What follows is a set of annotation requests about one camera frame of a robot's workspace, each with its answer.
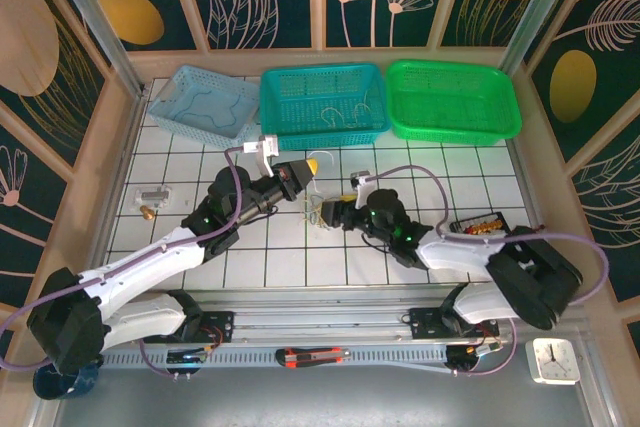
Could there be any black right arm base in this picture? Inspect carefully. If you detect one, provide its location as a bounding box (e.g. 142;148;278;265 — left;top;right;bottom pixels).
408;306;500;341

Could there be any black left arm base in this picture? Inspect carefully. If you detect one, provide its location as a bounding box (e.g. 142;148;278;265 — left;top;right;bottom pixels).
164;310;235;344

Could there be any teal plastic basket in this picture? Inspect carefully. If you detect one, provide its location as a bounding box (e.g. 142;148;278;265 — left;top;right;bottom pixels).
258;63;393;152

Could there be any dark blue mug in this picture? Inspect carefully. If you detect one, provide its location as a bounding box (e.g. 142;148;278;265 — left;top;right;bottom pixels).
32;356;104;401

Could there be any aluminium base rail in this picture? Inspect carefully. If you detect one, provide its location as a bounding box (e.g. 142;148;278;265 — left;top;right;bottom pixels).
99;289;591;348

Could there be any aluminium frame post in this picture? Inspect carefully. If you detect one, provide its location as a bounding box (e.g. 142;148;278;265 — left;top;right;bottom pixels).
42;0;146;98
499;0;584;76

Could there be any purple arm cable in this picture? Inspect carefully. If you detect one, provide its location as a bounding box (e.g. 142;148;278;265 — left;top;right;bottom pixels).
0;146;261;379
359;165;611;378

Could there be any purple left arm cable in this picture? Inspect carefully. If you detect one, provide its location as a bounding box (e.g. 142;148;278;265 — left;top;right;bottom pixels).
0;146;261;379

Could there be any orange black utility knife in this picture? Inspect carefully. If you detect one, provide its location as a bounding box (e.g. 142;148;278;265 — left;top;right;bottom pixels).
274;345;352;369

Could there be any grey slotted cable duct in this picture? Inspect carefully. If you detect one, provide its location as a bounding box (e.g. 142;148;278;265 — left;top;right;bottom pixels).
97;345;451;369

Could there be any thin white cable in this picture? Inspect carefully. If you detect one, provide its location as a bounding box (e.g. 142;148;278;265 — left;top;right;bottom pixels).
319;91;374;129
307;148;335;171

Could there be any light blue plastic basket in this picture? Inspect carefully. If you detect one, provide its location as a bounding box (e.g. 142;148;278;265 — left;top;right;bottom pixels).
147;64;261;154

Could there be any white square clock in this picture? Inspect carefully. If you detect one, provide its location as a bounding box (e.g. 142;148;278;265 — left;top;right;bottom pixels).
524;336;583;387

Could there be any green plastic basket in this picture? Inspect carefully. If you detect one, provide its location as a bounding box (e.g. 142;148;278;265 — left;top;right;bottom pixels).
383;59;523;147

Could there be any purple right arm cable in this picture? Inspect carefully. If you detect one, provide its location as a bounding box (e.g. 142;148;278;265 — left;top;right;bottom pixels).
359;165;611;378

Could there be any black power connector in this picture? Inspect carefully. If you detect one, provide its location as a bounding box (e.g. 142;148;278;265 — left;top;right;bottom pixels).
446;340;501;374
166;345;224;379

